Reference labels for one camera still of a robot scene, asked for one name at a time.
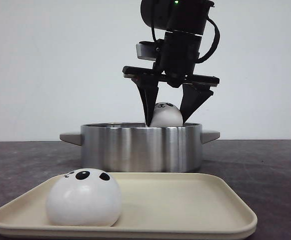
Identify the panda bun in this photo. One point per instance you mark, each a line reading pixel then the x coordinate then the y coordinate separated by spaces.
pixel 166 114
pixel 84 197

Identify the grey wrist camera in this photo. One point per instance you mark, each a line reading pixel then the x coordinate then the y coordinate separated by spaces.
pixel 148 50

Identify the beige rectangular tray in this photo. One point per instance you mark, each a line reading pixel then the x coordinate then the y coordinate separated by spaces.
pixel 155 206

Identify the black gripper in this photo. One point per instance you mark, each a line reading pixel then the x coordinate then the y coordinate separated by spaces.
pixel 179 56

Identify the stainless steel steamer pot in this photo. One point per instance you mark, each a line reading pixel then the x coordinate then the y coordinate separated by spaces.
pixel 134 147

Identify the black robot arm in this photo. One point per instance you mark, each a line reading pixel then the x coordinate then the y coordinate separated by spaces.
pixel 189 16

